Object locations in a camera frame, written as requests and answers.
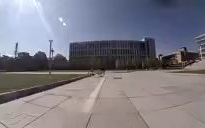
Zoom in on parked bicycle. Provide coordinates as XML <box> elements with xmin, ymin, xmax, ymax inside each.
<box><xmin>88</xmin><ymin>68</ymin><xmax>106</xmax><ymax>78</ymax></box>

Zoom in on large glass-fronted building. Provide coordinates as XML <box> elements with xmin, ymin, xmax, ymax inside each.
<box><xmin>68</xmin><ymin>36</ymin><xmax>157</xmax><ymax>70</ymax></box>

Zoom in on grey concrete slab plaza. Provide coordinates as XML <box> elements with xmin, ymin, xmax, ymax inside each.
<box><xmin>0</xmin><ymin>69</ymin><xmax>205</xmax><ymax>128</ymax></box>

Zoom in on tall lamp pole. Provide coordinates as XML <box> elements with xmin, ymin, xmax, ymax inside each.
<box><xmin>48</xmin><ymin>39</ymin><xmax>55</xmax><ymax>76</ymax></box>

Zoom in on row of dark trees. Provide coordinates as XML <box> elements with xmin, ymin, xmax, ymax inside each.
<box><xmin>0</xmin><ymin>50</ymin><xmax>71</xmax><ymax>72</ymax></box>

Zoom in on brown low building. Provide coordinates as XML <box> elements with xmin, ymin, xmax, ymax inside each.
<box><xmin>158</xmin><ymin>46</ymin><xmax>201</xmax><ymax>69</ymax></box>

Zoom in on green grass lawn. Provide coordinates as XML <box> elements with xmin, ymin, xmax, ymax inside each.
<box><xmin>0</xmin><ymin>71</ymin><xmax>90</xmax><ymax>96</ymax></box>

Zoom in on thin tall mast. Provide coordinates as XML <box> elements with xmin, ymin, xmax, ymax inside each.
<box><xmin>13</xmin><ymin>42</ymin><xmax>19</xmax><ymax>59</ymax></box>

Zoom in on pale concrete steps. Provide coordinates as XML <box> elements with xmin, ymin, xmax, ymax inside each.
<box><xmin>180</xmin><ymin>58</ymin><xmax>205</xmax><ymax>72</ymax></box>

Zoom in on low dark kerb wall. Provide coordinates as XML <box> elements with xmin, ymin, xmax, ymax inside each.
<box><xmin>0</xmin><ymin>73</ymin><xmax>95</xmax><ymax>108</ymax></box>

